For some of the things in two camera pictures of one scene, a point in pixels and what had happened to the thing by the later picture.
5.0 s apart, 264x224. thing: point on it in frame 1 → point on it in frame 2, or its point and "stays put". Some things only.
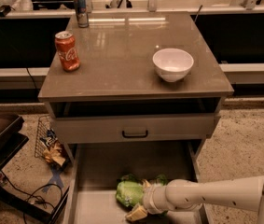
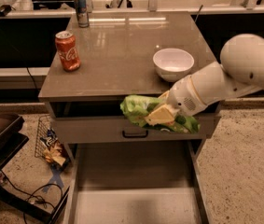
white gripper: x=150 y=197 → x=183 y=96
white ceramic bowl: x=173 y=64 stays put
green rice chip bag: x=130 y=190 → x=138 y=107
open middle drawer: x=98 y=167 stays put
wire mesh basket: x=44 y=123 stays put
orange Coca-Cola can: x=68 y=49 stays put
